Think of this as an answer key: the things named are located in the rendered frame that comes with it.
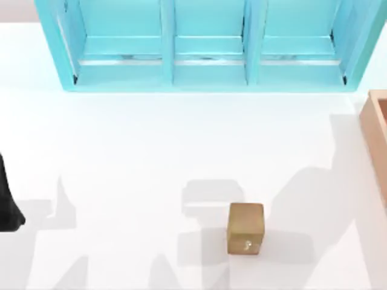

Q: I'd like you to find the light blue rack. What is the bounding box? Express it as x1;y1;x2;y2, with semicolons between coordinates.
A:
33;0;387;94

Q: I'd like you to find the brown bread loaf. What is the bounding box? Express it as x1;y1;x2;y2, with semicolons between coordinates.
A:
226;202;266;256

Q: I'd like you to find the salmon-coloured box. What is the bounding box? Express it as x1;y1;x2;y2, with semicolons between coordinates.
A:
359;89;387;208

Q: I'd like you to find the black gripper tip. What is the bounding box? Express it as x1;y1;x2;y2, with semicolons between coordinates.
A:
0;154;26;234

